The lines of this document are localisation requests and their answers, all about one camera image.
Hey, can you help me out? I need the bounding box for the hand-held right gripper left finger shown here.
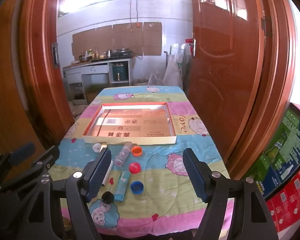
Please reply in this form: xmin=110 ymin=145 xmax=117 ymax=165
xmin=21 ymin=147 xmax=113 ymax=240

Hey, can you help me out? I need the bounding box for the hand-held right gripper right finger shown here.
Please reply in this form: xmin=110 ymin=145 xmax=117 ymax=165
xmin=182 ymin=148 xmax=278 ymax=240

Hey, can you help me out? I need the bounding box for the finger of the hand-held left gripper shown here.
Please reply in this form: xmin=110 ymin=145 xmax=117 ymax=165
xmin=0 ymin=145 xmax=60 ymax=193
xmin=0 ymin=142 xmax=36 ymax=180

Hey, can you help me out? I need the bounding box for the white patterned small box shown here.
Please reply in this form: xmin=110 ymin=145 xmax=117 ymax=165
xmin=102 ymin=160 xmax=114 ymax=187

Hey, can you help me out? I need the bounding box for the black bottle cap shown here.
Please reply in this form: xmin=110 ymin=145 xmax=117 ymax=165
xmin=101 ymin=191 xmax=114 ymax=204

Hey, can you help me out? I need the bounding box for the teal lighter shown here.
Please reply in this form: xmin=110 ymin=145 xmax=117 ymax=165
xmin=114 ymin=171 xmax=130 ymax=202

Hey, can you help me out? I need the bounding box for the clear patterned lighter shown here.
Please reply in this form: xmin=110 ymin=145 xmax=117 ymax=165
xmin=114 ymin=144 xmax=133 ymax=167

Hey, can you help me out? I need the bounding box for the red bottle cap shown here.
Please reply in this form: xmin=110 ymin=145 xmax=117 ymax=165
xmin=129 ymin=162 xmax=141 ymax=174

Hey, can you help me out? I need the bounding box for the blue bottle cap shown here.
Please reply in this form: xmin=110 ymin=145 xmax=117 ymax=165
xmin=130 ymin=181 xmax=144 ymax=194

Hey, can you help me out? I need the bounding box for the shallow cardboard box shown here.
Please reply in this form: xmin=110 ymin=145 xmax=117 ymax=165
xmin=83 ymin=102 xmax=177 ymax=145

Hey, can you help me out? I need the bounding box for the cartoon printed blanket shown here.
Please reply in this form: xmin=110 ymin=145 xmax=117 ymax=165
xmin=50 ymin=85 xmax=234 ymax=240

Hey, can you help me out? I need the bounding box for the green beverage carton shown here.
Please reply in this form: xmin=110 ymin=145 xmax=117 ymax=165
xmin=242 ymin=102 xmax=300 ymax=200

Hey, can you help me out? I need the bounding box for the wooden door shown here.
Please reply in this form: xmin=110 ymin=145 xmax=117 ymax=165
xmin=187 ymin=0 xmax=265 ymax=180

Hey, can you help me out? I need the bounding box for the white kitchen cabinet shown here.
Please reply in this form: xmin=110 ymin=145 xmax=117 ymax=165
xmin=62 ymin=57 xmax=134 ymax=105

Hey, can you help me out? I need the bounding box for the red carton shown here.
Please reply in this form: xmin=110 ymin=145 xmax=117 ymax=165
xmin=265 ymin=170 xmax=300 ymax=240

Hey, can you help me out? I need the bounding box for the metal strike plate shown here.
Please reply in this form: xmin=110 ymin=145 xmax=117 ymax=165
xmin=51 ymin=42 xmax=60 ymax=68

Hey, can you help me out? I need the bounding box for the teal air fryer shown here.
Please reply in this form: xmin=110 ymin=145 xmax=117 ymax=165
xmin=112 ymin=63 xmax=128 ymax=82

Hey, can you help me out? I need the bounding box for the clear plastic bag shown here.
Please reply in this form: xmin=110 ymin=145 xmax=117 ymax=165
xmin=147 ymin=72 xmax=163 ymax=86

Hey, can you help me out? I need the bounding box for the white woven sack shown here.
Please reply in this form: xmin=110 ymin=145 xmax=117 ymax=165
xmin=162 ymin=51 xmax=184 ymax=88

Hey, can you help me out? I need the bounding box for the metal door hinge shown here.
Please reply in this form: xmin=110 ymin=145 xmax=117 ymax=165
xmin=261 ymin=16 xmax=272 ymax=37

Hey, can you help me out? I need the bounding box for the wooden door frame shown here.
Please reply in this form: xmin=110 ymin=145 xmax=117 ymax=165
xmin=15 ymin=0 xmax=299 ymax=180

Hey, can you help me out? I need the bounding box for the metal door handle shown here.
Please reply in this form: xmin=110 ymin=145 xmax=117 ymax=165
xmin=191 ymin=32 xmax=197 ymax=58

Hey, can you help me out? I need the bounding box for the cardboard sheet on wall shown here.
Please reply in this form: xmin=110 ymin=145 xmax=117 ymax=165
xmin=72 ymin=22 xmax=163 ymax=61

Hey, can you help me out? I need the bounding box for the hanging cable with plug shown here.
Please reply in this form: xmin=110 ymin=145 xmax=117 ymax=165
xmin=129 ymin=0 xmax=142 ymax=33

